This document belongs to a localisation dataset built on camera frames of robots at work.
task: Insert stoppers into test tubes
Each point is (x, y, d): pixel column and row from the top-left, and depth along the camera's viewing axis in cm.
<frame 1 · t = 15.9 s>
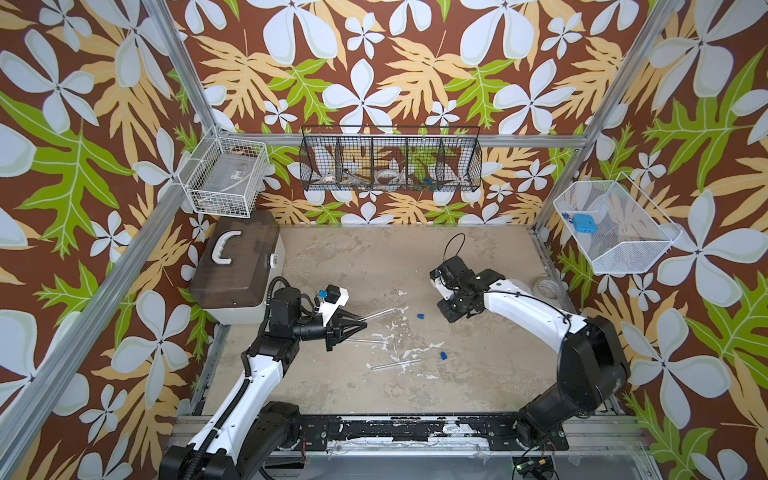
left hand: (364, 319, 73), fingers closed
right hand: (446, 307, 88), fingers closed
clear test tube middle: (368, 341, 92), on the table
blue stopper: (421, 315, 98), on the table
blue stopper front: (444, 356, 89), on the table
blue object in basket: (584, 223, 88), point 27 cm above the table
clear packing tape roll: (552, 289, 103), on the table

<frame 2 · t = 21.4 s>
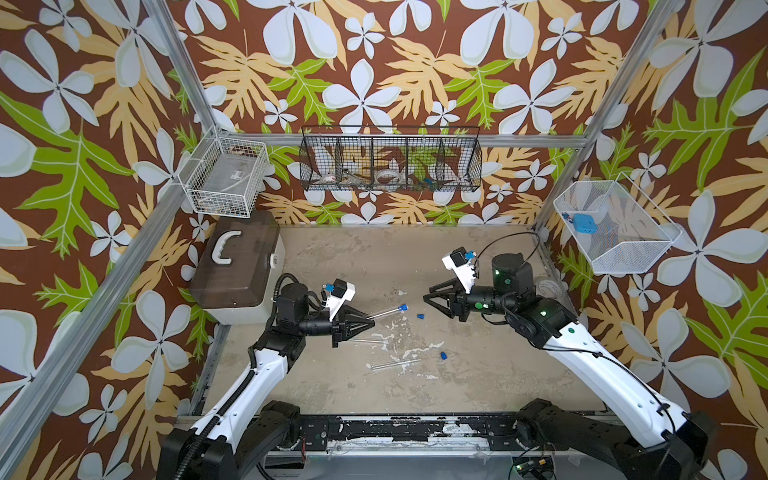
left hand: (372, 319, 71), fingers closed
right hand: (427, 294, 68), fingers open
blue stopper 2: (404, 307, 71), point 26 cm above the table
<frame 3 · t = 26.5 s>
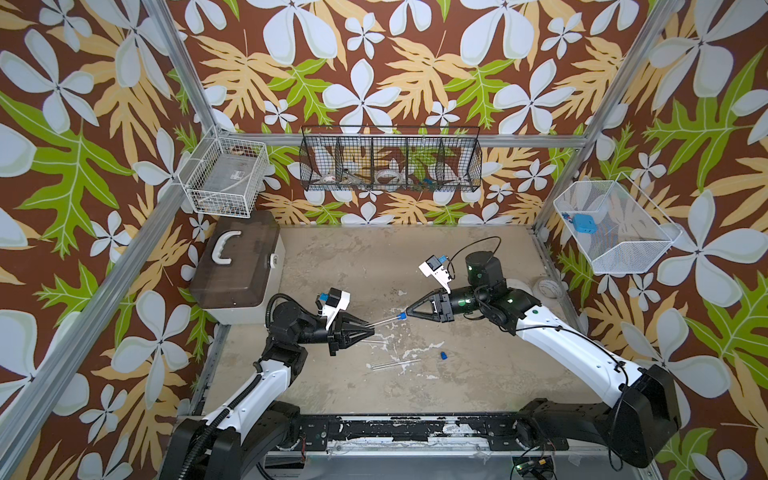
left hand: (372, 328, 69), fingers closed
right hand: (409, 313, 67), fingers closed
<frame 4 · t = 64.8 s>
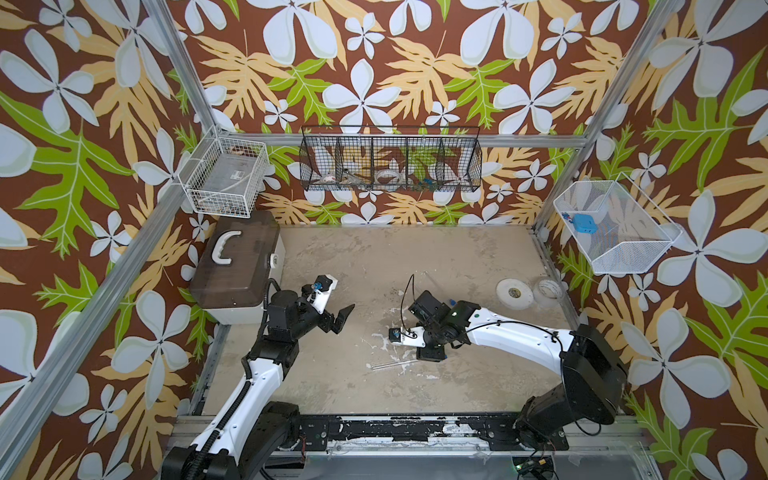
left hand: (338, 291, 80), fingers open
right hand: (416, 342, 85), fingers open
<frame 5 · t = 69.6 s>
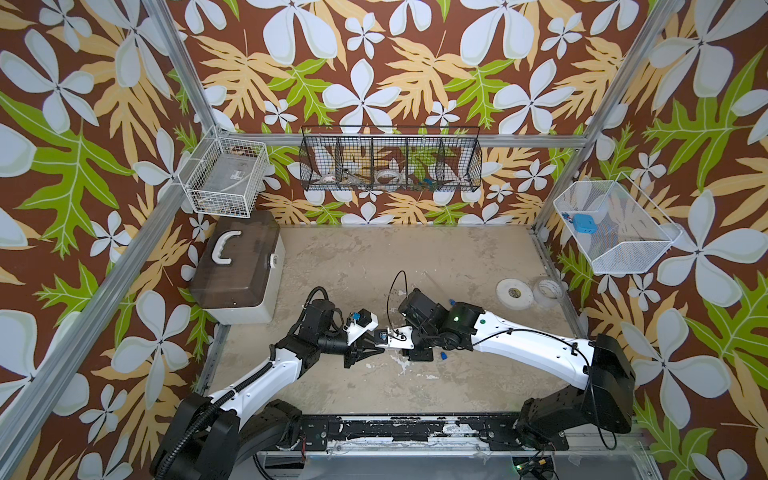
left hand: (382, 342, 78), fingers closed
right hand: (398, 341, 78), fingers open
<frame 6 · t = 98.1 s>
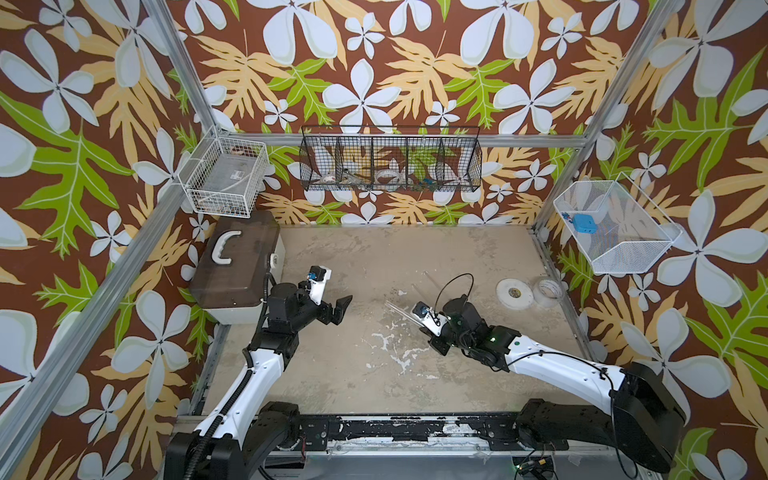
left hand: (337, 286, 81), fingers open
right hand: (420, 324, 83), fingers closed
